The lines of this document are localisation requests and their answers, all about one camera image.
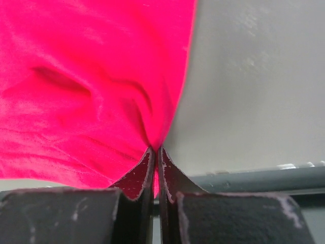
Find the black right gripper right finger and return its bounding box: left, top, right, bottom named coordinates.
left=157, top=147, right=314, bottom=243

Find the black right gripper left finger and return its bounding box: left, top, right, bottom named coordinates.
left=1, top=148, right=155, bottom=243

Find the red t-shirt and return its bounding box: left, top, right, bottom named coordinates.
left=1, top=1, right=197, bottom=189

